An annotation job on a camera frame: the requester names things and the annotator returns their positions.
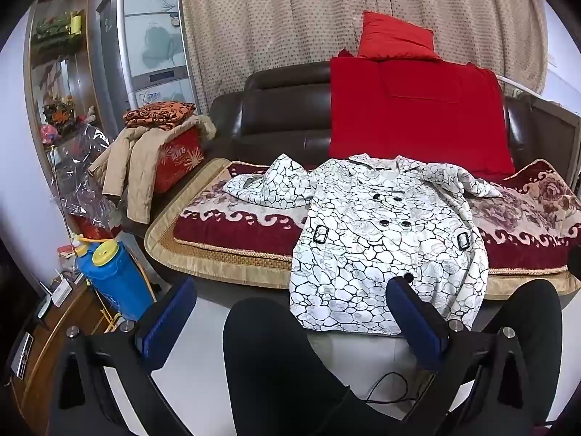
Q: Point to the silver standing air conditioner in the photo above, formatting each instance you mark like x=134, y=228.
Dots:
x=150, y=45

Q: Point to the person's black trouser legs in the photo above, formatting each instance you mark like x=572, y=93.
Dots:
x=281, y=372

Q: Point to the orange artificial flowers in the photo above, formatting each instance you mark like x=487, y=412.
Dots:
x=59, y=109

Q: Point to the silver flat device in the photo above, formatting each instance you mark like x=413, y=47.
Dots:
x=22, y=354

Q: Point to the floral plush blanket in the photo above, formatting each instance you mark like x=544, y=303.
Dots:
x=218, y=231

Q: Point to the glass display cabinet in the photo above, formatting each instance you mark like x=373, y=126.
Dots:
x=77, y=77

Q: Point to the blue sprayer tank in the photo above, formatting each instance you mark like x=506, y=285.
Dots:
x=113, y=281

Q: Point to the white router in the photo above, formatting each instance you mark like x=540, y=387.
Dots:
x=61, y=291

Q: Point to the green yellow ornament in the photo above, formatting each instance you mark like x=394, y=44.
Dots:
x=59, y=27

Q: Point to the pink ornament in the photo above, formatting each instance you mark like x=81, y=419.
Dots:
x=49, y=134

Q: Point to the white black-veined print coat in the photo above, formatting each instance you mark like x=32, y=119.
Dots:
x=372, y=254

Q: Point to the red folded quilt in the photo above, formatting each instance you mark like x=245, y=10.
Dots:
x=417, y=118

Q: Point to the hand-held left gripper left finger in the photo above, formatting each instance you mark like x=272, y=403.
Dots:
x=170, y=322

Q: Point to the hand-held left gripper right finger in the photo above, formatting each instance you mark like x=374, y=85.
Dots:
x=415, y=322

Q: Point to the red pillow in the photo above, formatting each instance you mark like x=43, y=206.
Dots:
x=390, y=36

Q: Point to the orange patterned folded cloth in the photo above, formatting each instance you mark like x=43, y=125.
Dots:
x=159, y=113

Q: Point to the clear plastic wrap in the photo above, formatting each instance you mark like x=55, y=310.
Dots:
x=77, y=177

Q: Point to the beige quilted jacket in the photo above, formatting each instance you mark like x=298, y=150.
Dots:
x=136, y=168

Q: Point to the red gift box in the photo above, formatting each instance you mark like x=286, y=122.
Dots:
x=179, y=159

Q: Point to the wooden low cabinet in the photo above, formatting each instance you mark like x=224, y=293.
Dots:
x=54, y=315

